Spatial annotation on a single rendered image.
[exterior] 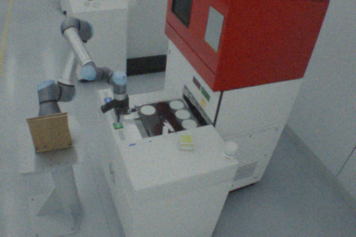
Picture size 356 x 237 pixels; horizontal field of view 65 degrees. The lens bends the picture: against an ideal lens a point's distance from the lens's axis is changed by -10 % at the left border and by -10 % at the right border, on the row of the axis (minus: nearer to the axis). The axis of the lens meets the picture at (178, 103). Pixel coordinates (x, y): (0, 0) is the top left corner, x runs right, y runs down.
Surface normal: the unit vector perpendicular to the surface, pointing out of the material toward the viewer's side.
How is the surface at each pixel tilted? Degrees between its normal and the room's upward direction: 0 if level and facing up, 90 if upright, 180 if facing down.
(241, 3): 90
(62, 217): 0
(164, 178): 0
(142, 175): 0
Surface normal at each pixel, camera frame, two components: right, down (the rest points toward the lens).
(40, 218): 0.11, -0.79
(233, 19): 0.38, 0.60
